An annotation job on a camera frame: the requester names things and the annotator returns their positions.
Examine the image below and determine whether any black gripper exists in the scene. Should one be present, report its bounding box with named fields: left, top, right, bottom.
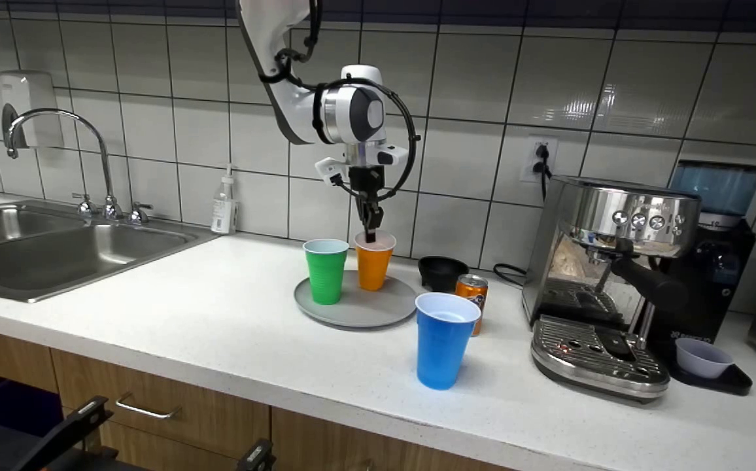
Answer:
left=346, top=165, right=390, bottom=249

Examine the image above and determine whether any orange plastic cup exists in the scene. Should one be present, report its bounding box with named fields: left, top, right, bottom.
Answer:
left=353, top=233, right=401, bottom=292

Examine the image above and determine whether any green plastic cup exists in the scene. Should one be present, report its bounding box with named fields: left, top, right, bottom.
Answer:
left=303, top=236, right=353, bottom=307

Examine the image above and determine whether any blue plastic cup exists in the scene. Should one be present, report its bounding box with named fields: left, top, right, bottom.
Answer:
left=413, top=290, right=483, bottom=392

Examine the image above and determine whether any grey round plate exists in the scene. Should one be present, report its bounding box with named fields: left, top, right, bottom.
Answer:
left=294, top=269, right=423, bottom=331

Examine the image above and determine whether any small black bowl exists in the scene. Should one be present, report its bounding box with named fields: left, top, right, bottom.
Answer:
left=415, top=254, right=472, bottom=296

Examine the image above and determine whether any orange soda can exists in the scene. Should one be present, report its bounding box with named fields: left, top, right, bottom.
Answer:
left=452, top=271, right=491, bottom=338

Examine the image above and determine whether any clear soap pump bottle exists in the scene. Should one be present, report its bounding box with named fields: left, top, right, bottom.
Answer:
left=209, top=165, right=241, bottom=236

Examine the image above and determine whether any stainless espresso machine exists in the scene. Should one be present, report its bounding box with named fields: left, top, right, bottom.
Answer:
left=519, top=177, right=700, bottom=403

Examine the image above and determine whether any wooden base cabinet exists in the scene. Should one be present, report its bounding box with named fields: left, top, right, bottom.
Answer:
left=0, top=321, right=519, bottom=471

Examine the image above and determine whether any chrome faucet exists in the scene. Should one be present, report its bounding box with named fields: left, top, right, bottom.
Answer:
left=3, top=105, right=124, bottom=222

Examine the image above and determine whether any stainless steel sink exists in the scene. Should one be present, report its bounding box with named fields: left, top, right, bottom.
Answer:
left=0, top=198, right=215, bottom=307

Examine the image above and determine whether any blue translucent container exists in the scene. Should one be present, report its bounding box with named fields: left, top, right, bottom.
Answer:
left=668, top=157, right=756, bottom=220

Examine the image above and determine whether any black coffee grinder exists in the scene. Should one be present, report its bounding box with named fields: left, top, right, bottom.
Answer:
left=655, top=206, right=756, bottom=350

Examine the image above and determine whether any black tray with cup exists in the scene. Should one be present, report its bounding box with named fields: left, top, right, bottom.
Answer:
left=672, top=334, right=756, bottom=397

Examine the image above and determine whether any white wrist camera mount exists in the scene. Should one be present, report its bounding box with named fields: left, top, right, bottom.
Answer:
left=312, top=142, right=410, bottom=182

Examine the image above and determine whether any black power cord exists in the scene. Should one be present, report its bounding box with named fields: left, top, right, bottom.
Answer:
left=489, top=259, right=534, bottom=287

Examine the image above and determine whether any wall power outlet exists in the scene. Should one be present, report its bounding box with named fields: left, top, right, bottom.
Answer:
left=525, top=135, right=566, bottom=182

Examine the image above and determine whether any chrome faucet handle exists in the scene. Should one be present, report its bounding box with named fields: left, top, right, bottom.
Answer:
left=124, top=198, right=156, bottom=227

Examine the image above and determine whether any metal drawer handle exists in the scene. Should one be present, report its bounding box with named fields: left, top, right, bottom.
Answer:
left=113, top=397, right=177, bottom=424

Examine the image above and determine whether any white wall dispenser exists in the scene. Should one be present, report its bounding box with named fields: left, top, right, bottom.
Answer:
left=0, top=71, right=66, bottom=152

